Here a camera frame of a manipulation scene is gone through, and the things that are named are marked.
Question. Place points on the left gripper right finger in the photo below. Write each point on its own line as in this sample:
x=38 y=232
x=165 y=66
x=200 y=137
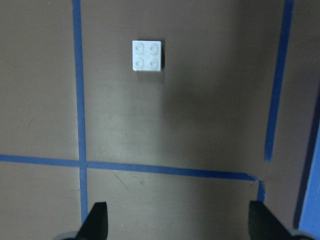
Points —
x=263 y=225

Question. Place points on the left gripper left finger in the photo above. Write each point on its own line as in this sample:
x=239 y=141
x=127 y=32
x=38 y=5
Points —
x=95 y=226

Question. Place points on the white block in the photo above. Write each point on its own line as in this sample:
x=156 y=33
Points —
x=146 y=56

